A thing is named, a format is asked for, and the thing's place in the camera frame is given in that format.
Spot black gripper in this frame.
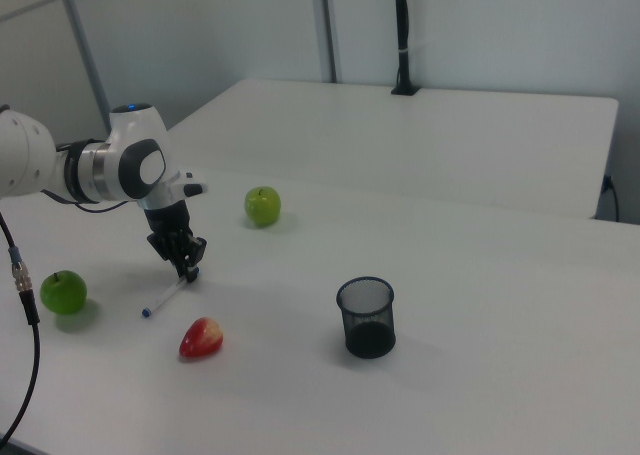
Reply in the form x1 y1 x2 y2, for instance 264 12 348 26
143 200 209 284

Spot white marker with blue cap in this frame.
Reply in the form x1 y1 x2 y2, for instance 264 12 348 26
140 266 202 319

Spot red and yellow fruit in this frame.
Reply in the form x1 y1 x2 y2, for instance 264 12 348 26
179 316 225 360

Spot yellow-green apple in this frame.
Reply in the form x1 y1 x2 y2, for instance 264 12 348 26
243 186 282 228

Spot dark green apple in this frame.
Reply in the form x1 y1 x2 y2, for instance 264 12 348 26
39 269 89 317

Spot black mesh pen cup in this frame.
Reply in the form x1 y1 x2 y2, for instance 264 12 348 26
335 275 398 360

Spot white background table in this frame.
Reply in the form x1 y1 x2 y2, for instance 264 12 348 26
167 78 620 220

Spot black pole with base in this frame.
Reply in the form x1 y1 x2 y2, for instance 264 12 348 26
390 0 421 97

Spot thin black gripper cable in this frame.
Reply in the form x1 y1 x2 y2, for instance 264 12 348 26
41 188 134 213

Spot black cable with metal connector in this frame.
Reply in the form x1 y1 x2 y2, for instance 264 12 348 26
0 209 43 439

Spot slim grey partition post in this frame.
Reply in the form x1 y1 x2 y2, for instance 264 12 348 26
55 0 112 132

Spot black wall cable with plug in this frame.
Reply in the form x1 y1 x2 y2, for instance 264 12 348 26
601 173 622 223

